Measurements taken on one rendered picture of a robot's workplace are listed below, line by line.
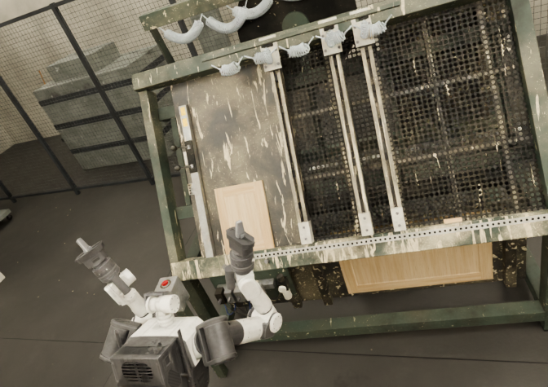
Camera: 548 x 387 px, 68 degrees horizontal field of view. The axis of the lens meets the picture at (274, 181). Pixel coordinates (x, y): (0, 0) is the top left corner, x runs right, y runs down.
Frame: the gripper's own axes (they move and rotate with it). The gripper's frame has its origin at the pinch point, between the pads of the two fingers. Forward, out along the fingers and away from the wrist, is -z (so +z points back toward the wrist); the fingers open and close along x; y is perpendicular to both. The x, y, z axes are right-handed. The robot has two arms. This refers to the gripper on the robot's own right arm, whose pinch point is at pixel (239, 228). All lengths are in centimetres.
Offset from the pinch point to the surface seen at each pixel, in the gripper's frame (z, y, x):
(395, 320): 123, 105, -17
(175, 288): 87, 6, 73
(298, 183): 33, 76, 41
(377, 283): 111, 112, 4
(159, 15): -43, 79, 170
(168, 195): 52, 32, 113
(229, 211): 56, 51, 75
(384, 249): 60, 90, -9
